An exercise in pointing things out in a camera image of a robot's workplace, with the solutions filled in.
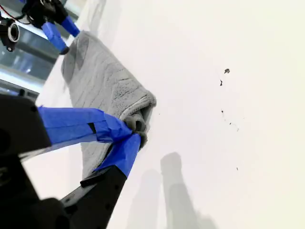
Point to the grey striped towel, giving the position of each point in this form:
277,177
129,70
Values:
100,78

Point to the black camera box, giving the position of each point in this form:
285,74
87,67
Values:
9,33

